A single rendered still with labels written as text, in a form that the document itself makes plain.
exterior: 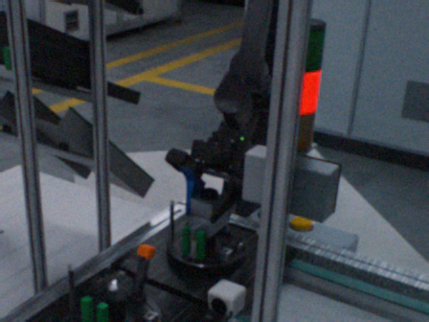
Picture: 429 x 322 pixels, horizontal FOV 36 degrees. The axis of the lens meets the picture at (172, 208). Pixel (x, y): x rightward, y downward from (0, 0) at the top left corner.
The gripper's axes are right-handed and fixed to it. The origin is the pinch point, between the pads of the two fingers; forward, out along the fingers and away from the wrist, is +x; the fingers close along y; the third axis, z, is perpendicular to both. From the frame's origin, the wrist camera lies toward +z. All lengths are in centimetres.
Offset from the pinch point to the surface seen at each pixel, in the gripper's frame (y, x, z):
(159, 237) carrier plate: -10.4, 7.6, -8.1
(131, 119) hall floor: -221, -94, -273
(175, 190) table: -32, -9, -44
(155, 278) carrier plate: -3.0, 15.3, 0.7
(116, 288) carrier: 0.5, 19.3, 16.5
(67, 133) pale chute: -23.3, -1.6, 11.9
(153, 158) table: -48, -18, -54
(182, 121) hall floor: -190, -106, -287
